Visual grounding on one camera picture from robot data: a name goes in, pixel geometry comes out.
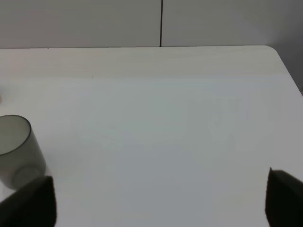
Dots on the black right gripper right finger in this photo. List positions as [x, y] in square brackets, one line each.
[284, 200]

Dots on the translucent grey plastic cup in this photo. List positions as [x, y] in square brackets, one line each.
[21, 159]

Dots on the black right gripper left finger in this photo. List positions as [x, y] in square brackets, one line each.
[33, 205]

